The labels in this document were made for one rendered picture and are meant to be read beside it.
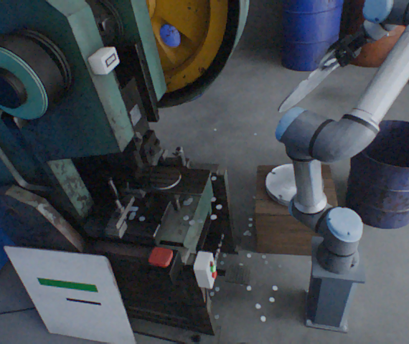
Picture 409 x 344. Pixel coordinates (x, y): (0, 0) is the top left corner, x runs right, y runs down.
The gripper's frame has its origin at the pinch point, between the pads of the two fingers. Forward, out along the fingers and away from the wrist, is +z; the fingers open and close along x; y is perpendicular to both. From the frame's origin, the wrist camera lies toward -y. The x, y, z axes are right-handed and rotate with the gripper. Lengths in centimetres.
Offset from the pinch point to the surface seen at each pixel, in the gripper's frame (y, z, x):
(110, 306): 96, 90, 16
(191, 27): 19, 18, -44
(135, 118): 58, 29, -31
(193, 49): 19.7, 24.3, -38.8
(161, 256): 84, 32, 7
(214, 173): 32, 52, 5
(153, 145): 56, 36, -21
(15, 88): 91, 4, -46
